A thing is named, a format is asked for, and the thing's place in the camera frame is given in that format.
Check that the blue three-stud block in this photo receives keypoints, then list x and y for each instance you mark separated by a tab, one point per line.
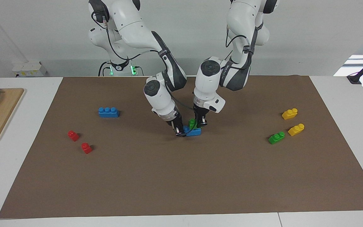
194	132
108	113

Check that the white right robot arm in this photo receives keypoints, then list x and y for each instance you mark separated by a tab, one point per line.
159	97

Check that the red single-stud block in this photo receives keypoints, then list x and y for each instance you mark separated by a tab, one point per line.
73	136
86	148

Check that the green two-stud block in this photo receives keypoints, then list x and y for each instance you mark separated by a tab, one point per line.
192	123
276	138

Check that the yellow two-stud block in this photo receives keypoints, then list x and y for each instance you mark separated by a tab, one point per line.
289	114
296	130

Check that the brown table mat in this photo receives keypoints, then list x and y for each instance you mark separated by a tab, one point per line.
181	176

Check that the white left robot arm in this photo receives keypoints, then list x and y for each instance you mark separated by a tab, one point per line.
205	82

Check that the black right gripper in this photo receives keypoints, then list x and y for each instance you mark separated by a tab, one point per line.
175	121

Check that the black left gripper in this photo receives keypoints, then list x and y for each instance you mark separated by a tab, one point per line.
201	114

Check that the white power socket box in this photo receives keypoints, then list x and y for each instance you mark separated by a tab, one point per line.
27	68

